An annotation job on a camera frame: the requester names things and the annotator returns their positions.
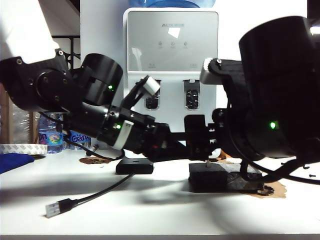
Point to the small black foam scrap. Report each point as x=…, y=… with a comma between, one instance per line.
x=266, y=191

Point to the oval brown paper patch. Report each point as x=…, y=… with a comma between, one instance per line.
x=92, y=161

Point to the white tape roll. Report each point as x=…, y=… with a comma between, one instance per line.
x=25, y=149

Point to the small black screw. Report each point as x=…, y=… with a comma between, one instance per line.
x=312, y=175

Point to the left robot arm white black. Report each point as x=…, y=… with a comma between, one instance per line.
x=100, y=75

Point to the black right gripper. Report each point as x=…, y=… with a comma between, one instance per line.
x=225, y=135

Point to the black stair railing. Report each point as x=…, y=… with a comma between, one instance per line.
x=72, y=37

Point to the blue cloth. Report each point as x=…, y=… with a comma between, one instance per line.
x=12, y=162

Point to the large brown paper patch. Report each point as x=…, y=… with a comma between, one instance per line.
x=278, y=191

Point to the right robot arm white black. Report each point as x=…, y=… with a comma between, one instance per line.
x=275, y=87

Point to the black USB hub box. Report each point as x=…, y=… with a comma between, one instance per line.
x=135, y=168

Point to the white AUX water dispenser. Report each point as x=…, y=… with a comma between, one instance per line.
x=172, y=50

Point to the wooden crate with plastic wrap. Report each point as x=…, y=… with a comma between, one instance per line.
x=22, y=125

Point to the silver USB flash drive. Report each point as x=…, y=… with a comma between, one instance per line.
x=207, y=163

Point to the black sponge block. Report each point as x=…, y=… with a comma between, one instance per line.
x=207, y=177

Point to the white ceiling light strip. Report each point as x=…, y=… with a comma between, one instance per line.
x=315, y=29

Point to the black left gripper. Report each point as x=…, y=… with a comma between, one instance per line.
x=150, y=135

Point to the blue water jug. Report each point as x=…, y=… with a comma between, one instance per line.
x=175, y=3

